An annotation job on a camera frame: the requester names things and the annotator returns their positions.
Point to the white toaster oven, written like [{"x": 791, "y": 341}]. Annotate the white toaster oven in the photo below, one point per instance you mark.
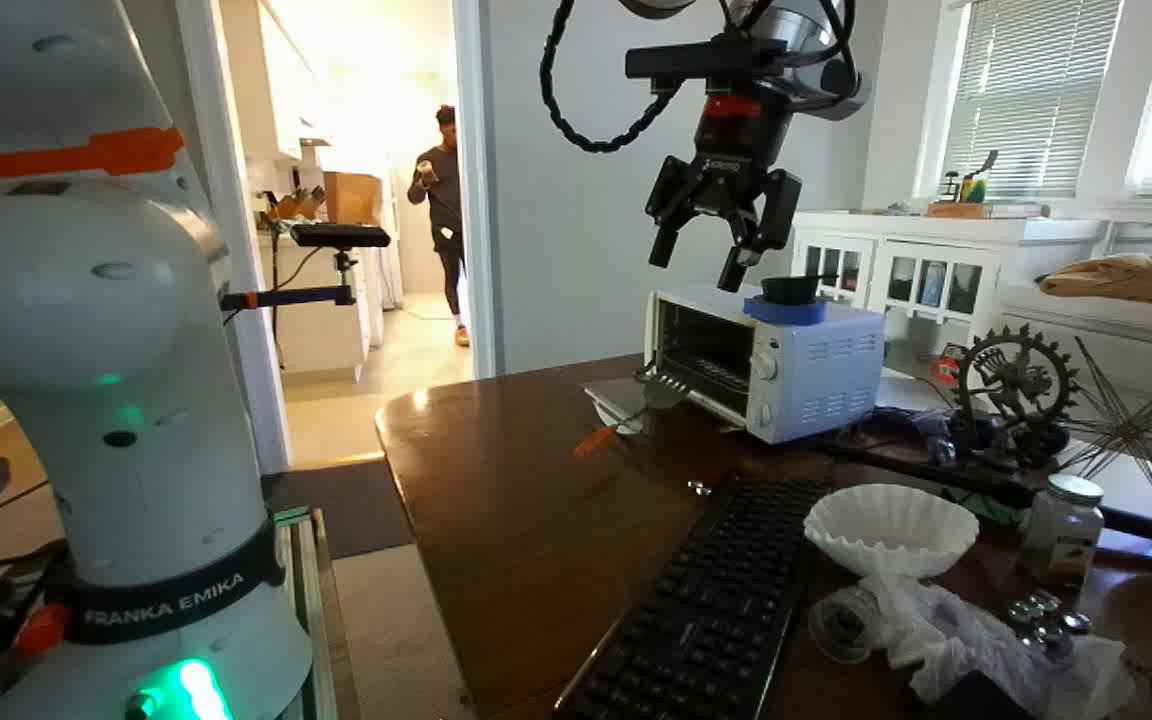
[{"x": 818, "y": 365}]

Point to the long black tray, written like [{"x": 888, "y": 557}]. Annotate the long black tray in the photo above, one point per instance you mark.
[{"x": 923, "y": 465}]

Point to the white paper coffee filters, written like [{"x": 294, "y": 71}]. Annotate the white paper coffee filters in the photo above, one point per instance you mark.
[{"x": 888, "y": 525}]

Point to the black gear sculpture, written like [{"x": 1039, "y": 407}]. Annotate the black gear sculpture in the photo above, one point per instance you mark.
[{"x": 1018, "y": 401}]

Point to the potted plant yellow flowers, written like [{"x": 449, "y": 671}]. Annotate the potted plant yellow flowers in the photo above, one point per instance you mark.
[{"x": 968, "y": 186}]

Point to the white kitchen counter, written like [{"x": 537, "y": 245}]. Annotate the white kitchen counter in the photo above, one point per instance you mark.
[{"x": 323, "y": 335}]

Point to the black round cup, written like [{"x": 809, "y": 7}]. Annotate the black round cup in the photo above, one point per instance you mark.
[{"x": 791, "y": 285}]

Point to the glass jar with lid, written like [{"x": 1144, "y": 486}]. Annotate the glass jar with lid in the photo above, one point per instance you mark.
[{"x": 1063, "y": 534}]

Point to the glass oven door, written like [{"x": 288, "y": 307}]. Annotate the glass oven door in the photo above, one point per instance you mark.
[{"x": 629, "y": 396}]

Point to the small glass piece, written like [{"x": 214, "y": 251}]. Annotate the small glass piece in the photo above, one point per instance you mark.
[{"x": 696, "y": 489}]

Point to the black camera on stand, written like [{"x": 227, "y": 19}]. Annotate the black camera on stand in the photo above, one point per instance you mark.
[{"x": 337, "y": 232}]

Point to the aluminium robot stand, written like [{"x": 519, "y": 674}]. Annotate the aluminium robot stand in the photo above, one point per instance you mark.
[{"x": 319, "y": 624}]

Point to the metal rod star sculpture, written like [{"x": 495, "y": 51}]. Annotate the metal rod star sculpture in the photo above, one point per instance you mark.
[{"x": 1142, "y": 425}]

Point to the small clear glass cup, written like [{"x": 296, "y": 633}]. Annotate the small clear glass cup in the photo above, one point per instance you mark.
[{"x": 845, "y": 624}]

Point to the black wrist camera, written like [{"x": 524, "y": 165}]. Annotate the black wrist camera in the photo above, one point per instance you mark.
[{"x": 682, "y": 62}]

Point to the black computer keyboard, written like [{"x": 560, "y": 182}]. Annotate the black computer keyboard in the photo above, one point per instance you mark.
[{"x": 710, "y": 615}]

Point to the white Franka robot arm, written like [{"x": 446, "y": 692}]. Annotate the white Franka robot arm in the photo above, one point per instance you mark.
[{"x": 97, "y": 293}]

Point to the white cabinet glass doors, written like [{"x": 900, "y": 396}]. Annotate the white cabinet glass doors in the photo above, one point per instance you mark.
[{"x": 951, "y": 232}]

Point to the crumpled clear plastic bag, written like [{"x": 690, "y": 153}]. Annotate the crumpled clear plastic bag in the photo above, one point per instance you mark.
[{"x": 963, "y": 643}]

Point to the dark floor mat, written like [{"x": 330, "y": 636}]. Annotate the dark floor mat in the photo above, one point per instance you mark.
[{"x": 337, "y": 507}]

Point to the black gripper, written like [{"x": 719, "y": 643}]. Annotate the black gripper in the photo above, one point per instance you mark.
[{"x": 739, "y": 153}]

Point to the silver metal ball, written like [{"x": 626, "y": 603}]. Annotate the silver metal ball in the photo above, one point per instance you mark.
[{"x": 1072, "y": 620}]

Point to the brown cardboard box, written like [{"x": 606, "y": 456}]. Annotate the brown cardboard box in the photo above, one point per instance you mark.
[{"x": 352, "y": 196}]

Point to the tan flat cushion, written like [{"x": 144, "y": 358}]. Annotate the tan flat cushion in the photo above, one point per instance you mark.
[{"x": 1136, "y": 282}]

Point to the person in dark clothes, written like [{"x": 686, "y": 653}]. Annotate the person in dark clothes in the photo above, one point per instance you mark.
[{"x": 442, "y": 203}]

